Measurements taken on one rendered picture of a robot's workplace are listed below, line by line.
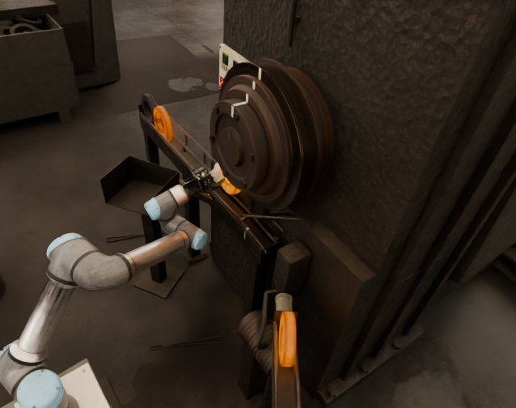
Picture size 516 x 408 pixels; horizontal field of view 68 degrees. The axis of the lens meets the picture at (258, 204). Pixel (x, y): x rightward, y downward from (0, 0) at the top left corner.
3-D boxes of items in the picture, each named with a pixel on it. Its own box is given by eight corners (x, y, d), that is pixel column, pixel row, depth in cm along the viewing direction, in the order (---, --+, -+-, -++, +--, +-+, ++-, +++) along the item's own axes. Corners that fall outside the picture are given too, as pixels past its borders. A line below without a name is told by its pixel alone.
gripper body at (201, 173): (213, 173, 143) (184, 189, 140) (217, 189, 150) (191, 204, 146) (203, 163, 148) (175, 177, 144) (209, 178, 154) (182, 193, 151)
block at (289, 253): (291, 278, 151) (301, 237, 135) (304, 293, 146) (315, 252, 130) (269, 290, 146) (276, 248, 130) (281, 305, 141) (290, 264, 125)
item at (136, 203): (146, 257, 224) (129, 155, 176) (186, 272, 218) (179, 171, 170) (124, 282, 209) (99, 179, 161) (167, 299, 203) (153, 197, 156)
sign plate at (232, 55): (222, 87, 159) (224, 43, 147) (256, 116, 144) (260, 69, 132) (217, 88, 158) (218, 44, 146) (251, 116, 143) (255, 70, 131)
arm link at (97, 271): (96, 281, 106) (212, 226, 144) (73, 261, 110) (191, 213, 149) (94, 311, 111) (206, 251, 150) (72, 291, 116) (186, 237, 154)
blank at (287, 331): (287, 350, 124) (277, 350, 124) (291, 304, 123) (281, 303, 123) (293, 376, 109) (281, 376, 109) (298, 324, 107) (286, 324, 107)
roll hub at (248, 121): (221, 157, 137) (222, 82, 118) (264, 203, 120) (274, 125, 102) (207, 161, 134) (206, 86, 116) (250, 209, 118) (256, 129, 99)
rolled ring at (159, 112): (162, 146, 212) (167, 144, 213) (170, 136, 196) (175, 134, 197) (150, 113, 211) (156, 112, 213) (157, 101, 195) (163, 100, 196)
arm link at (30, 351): (6, 407, 116) (82, 251, 112) (-19, 376, 122) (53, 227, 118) (42, 394, 127) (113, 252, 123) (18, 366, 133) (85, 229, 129)
